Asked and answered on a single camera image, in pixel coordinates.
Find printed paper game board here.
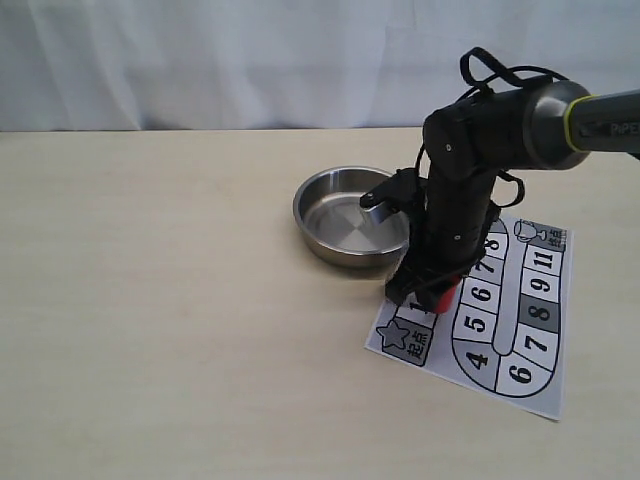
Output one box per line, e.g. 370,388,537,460
365,216,574,421

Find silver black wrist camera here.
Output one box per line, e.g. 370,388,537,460
359,167,426,224

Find stainless steel round bowl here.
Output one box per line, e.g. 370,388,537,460
292,165,409,269

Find black cable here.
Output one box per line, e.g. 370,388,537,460
412,47,571,211

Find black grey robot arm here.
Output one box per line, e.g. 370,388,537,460
382,81,639,313

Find red cylinder game piece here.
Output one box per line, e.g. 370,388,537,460
433,285,458,315

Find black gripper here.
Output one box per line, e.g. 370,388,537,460
384,169,497,314

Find white curtain backdrop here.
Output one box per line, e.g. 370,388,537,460
1,1,639,131

